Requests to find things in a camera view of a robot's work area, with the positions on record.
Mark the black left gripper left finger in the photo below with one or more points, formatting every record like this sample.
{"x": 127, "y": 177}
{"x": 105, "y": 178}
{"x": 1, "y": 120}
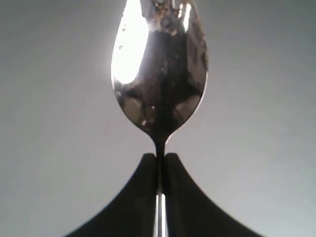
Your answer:
{"x": 132, "y": 212}

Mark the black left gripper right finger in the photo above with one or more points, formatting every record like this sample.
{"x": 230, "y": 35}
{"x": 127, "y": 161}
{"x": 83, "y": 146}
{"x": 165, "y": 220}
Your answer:
{"x": 189, "y": 212}

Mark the stainless steel spork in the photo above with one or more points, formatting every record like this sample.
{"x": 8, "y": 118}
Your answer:
{"x": 159, "y": 66}

